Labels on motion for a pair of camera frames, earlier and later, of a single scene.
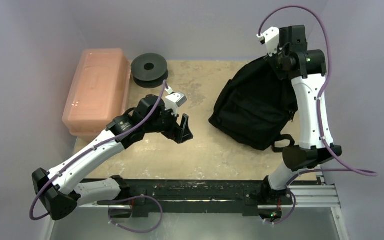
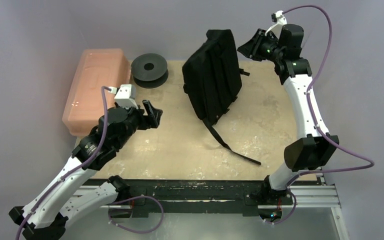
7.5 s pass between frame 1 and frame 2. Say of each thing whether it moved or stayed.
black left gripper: moved
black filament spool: stayed
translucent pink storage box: stayed
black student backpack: moved
